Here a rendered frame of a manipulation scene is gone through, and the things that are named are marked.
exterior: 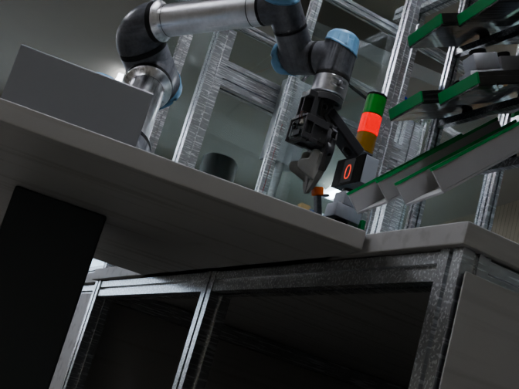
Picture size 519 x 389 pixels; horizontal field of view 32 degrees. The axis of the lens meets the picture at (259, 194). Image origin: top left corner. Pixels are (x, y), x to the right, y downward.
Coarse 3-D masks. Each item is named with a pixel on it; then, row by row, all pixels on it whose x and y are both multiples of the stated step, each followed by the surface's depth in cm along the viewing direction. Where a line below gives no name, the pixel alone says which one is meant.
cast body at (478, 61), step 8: (480, 48) 155; (472, 56) 154; (480, 56) 154; (488, 56) 154; (496, 56) 154; (464, 64) 157; (472, 64) 154; (480, 64) 153; (488, 64) 154; (496, 64) 154; (464, 72) 157; (472, 72) 153
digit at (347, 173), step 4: (348, 160) 218; (352, 160) 216; (344, 164) 219; (348, 164) 217; (352, 164) 215; (344, 168) 218; (348, 168) 216; (352, 168) 215; (344, 172) 217; (348, 172) 216; (344, 176) 217; (348, 176) 215; (340, 180) 218; (344, 180) 216; (348, 180) 214
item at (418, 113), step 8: (456, 80) 181; (416, 96) 165; (424, 96) 163; (432, 96) 164; (400, 104) 171; (408, 104) 168; (416, 104) 165; (424, 104) 164; (432, 104) 165; (472, 104) 170; (480, 104) 171; (488, 104) 172; (392, 112) 174; (400, 112) 171; (408, 112) 169; (416, 112) 170; (424, 112) 171; (432, 112) 172; (440, 112) 173; (448, 112) 174; (456, 112) 175; (504, 112) 182; (512, 112) 183; (392, 120) 175; (400, 120) 176
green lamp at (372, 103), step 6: (372, 96) 221; (378, 96) 220; (366, 102) 221; (372, 102) 220; (378, 102) 220; (384, 102) 221; (366, 108) 220; (372, 108) 219; (378, 108) 220; (384, 108) 221; (378, 114) 220
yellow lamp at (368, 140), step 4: (360, 132) 219; (364, 132) 218; (368, 132) 218; (356, 136) 220; (360, 136) 218; (364, 136) 218; (368, 136) 218; (372, 136) 218; (376, 136) 219; (360, 140) 218; (364, 140) 217; (368, 140) 217; (372, 140) 218; (364, 144) 217; (368, 144) 217; (372, 144) 218; (364, 148) 217; (368, 148) 217; (372, 148) 218; (368, 152) 217; (372, 152) 218
